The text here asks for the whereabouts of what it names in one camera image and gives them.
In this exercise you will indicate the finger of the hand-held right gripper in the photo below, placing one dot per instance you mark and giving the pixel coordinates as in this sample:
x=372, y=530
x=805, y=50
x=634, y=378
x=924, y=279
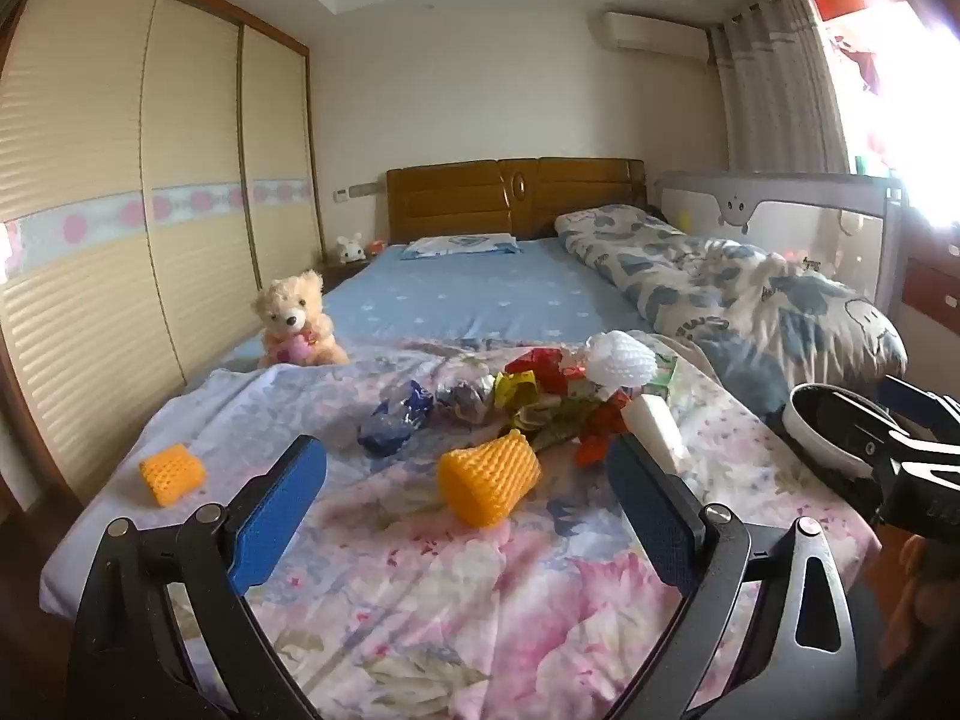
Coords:
x=911, y=450
x=915, y=399

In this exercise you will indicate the floral blanket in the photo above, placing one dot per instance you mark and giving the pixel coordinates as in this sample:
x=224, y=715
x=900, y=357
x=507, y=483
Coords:
x=450, y=615

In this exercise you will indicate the small orange foam net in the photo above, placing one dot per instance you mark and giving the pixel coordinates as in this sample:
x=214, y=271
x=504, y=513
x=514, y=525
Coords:
x=172, y=474

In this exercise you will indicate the white air conditioner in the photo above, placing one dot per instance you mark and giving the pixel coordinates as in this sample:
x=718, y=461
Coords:
x=652, y=34

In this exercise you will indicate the large orange foam net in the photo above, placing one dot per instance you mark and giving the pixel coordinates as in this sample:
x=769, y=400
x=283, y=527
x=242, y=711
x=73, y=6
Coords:
x=487, y=476

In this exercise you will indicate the wooden headboard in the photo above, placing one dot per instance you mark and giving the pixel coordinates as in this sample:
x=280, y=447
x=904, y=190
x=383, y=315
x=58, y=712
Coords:
x=450, y=195

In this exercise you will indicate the blue dotted bed sheet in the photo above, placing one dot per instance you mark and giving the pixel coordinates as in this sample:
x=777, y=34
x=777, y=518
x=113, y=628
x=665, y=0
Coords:
x=450, y=300

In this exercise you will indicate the person's right hand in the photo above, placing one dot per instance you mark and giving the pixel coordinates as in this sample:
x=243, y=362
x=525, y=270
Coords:
x=926, y=607

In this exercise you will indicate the blue white pillow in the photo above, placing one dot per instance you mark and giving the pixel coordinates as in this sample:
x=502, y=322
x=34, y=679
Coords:
x=457, y=244

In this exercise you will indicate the red hanging cloth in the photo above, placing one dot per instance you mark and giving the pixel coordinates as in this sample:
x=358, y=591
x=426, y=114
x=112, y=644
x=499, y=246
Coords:
x=859, y=64

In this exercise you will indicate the dark wooden nightstand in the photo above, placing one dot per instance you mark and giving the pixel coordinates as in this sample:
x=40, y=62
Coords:
x=341, y=275

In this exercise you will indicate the grey dotted curtain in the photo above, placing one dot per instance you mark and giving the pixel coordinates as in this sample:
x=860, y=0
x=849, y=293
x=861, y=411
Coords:
x=780, y=90

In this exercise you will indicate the white bunny toy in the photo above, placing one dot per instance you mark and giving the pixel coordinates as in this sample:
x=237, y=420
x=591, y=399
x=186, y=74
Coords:
x=349, y=249

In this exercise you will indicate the green tissue pack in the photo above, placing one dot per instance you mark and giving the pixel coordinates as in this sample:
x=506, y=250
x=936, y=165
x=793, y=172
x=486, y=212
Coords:
x=664, y=382

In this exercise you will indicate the yellow snack wrapper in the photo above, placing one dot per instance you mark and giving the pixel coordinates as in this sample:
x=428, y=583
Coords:
x=514, y=390

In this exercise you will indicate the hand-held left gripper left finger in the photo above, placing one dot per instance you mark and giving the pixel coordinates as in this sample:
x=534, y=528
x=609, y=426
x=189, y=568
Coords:
x=277, y=510

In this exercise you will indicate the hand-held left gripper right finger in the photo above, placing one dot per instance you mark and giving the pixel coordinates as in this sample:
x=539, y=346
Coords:
x=652, y=510

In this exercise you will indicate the white red round wrapper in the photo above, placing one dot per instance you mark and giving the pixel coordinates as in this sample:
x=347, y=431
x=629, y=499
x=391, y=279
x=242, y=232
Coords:
x=579, y=381

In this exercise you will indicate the beige teddy bear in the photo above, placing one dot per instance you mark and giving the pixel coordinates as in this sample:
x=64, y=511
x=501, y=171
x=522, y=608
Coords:
x=289, y=307

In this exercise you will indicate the yellow green wrapper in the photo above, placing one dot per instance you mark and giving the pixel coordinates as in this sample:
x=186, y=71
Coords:
x=555, y=420

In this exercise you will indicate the small white hanging object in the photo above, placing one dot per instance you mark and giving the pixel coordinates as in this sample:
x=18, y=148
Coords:
x=850, y=222

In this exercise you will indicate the cream sliding door wardrobe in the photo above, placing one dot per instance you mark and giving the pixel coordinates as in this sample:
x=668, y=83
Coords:
x=90, y=127

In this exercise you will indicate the red brown drawer dresser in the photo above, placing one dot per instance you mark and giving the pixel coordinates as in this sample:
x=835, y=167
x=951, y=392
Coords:
x=934, y=285

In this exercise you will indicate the red foil wrapper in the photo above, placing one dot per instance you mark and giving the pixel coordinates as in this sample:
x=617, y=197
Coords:
x=536, y=367

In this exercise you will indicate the white paper packet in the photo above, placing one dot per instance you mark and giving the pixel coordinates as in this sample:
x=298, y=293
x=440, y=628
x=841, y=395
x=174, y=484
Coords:
x=656, y=431

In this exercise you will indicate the blue clear plastic wrapper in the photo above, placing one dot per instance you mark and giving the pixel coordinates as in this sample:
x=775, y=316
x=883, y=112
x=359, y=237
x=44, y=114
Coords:
x=390, y=427

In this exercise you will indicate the grey bed rail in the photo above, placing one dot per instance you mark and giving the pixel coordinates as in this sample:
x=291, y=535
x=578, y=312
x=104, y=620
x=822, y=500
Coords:
x=787, y=187

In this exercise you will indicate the blue white cartoon quilt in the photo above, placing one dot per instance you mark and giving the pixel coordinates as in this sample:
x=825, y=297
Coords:
x=712, y=285

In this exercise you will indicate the small red toy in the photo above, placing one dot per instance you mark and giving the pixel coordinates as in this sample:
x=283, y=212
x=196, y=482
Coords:
x=375, y=247

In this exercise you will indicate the white foam net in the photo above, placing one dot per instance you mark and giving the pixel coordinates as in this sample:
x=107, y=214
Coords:
x=619, y=360

